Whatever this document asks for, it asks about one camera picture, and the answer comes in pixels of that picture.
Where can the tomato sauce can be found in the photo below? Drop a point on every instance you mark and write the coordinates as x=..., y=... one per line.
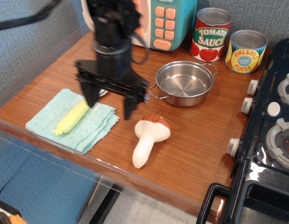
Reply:
x=211, y=29

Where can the black toy stove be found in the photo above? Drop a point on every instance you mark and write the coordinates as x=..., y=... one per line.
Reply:
x=259, y=191

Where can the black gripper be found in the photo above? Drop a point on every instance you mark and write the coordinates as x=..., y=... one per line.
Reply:
x=112, y=71

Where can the plush mushroom toy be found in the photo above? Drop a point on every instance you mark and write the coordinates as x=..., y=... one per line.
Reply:
x=150, y=129

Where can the spoon with yellow handle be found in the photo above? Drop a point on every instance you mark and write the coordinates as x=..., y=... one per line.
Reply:
x=80, y=112

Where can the pineapple slices can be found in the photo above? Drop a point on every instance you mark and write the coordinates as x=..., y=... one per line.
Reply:
x=245, y=51

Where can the small steel pot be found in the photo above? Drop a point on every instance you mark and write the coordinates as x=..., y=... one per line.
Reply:
x=183, y=83

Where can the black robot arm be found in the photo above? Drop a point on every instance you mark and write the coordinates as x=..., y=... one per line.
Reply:
x=114, y=23

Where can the light blue cloth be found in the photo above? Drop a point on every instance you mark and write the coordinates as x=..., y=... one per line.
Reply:
x=83, y=137

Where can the toy microwave teal and white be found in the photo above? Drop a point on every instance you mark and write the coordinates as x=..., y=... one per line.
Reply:
x=155, y=24

